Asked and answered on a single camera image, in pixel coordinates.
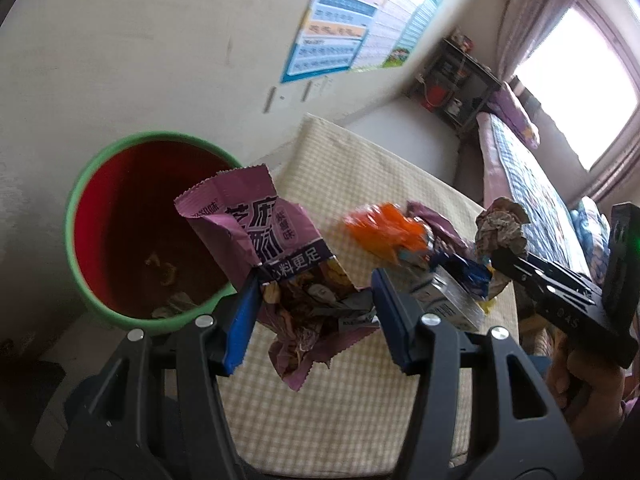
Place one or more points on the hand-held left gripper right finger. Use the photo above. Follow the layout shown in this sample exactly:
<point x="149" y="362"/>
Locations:
<point x="390" y="320"/>

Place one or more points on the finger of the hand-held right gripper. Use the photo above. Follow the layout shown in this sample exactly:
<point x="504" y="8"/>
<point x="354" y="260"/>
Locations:
<point x="530" y="272"/>

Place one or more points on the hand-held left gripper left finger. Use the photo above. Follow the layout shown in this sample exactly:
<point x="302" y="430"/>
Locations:
<point x="242" y="320"/>

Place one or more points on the paper ball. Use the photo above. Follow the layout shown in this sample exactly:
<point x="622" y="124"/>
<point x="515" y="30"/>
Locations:
<point x="500" y="230"/>

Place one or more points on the yellow wrapper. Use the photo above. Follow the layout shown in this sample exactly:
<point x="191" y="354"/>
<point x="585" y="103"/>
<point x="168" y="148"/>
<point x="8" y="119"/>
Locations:
<point x="487" y="305"/>

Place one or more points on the small white carton box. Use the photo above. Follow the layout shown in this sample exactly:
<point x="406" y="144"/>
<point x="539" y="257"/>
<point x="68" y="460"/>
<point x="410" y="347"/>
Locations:
<point x="450" y="305"/>

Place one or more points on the blue wrapper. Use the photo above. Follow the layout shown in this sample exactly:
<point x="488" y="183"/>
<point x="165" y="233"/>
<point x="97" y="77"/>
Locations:
<point x="465" y="272"/>

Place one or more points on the orange wrapper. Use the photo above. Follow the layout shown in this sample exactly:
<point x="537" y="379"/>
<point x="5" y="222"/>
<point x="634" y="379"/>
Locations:
<point x="385" y="225"/>

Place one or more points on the large purple snack wrapper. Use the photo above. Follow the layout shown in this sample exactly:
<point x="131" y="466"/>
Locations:
<point x="260" y="220"/>

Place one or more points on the green trash bin red inside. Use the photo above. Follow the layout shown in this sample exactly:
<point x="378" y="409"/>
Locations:
<point x="125" y="220"/>

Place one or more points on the person's right hand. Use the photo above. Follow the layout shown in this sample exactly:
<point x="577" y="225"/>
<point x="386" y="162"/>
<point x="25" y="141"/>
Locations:
<point x="590" y="395"/>

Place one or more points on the blue patterned pillow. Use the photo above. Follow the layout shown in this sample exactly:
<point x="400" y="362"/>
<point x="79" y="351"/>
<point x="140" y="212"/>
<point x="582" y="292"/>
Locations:
<point x="590" y="225"/>

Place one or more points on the bed with blue checked sheet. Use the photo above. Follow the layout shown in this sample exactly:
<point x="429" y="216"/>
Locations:
<point x="530" y="190"/>

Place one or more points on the small purple crumpled wrapper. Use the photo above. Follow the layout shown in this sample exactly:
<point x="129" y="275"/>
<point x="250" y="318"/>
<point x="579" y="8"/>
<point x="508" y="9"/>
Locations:
<point x="435" y="220"/>

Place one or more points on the pink pillow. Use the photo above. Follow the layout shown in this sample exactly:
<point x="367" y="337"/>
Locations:
<point x="515" y="115"/>

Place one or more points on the checkered tablecloth table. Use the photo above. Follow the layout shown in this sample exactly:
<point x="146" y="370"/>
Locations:
<point x="380" y="160"/>

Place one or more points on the window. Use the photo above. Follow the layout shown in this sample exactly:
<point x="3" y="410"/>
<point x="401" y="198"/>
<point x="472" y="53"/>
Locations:
<point x="580" y="85"/>

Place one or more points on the dark metal shelf rack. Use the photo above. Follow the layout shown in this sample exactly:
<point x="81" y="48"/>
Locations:
<point x="465" y="85"/>

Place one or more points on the red bucket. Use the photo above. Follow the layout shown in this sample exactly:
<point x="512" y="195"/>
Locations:
<point x="435" y="96"/>

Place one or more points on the pink curtain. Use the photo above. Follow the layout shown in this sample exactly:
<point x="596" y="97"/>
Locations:
<point x="530" y="15"/>

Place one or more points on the white grid wall chart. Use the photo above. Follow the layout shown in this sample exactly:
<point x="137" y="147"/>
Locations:
<point x="395" y="25"/>

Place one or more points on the blue bordered wall chart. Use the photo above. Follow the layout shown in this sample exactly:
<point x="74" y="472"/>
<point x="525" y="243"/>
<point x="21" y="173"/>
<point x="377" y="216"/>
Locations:
<point x="325" y="45"/>

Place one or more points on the green bordered wall poster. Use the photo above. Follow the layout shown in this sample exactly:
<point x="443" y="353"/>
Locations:
<point x="425" y="5"/>

